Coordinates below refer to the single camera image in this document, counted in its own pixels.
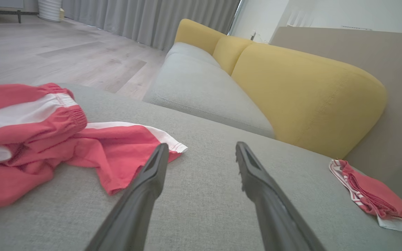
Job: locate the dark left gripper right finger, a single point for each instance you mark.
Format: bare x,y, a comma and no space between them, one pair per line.
277,223

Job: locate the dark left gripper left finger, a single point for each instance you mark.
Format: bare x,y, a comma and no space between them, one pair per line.
134,216

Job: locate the red white basketball jersey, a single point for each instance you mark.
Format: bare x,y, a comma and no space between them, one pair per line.
375,195

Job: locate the red white-striped shorts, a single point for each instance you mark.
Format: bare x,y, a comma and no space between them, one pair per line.
30,139

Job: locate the grey yellow sofa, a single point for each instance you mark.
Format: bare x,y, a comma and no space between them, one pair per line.
204,209

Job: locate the grey sofa seat cushion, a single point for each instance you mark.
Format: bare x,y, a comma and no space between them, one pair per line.
190,50
204,94

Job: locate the small yellow sofa back cushion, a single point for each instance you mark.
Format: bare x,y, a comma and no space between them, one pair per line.
195,35
230,52

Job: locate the grey pleated curtain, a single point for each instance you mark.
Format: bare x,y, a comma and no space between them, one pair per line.
152,17

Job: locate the small pale yellow object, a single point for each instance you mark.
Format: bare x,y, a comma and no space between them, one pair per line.
61,14

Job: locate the white ribbed planter pot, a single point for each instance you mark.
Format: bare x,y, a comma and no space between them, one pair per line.
50,9

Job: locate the grey cabinet with dark legs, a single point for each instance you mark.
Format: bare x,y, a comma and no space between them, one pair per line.
2,4

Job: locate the wall socket plug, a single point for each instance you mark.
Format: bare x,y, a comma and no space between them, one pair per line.
253,36

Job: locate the white slatted rail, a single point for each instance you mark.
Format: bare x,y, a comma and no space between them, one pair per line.
298,19

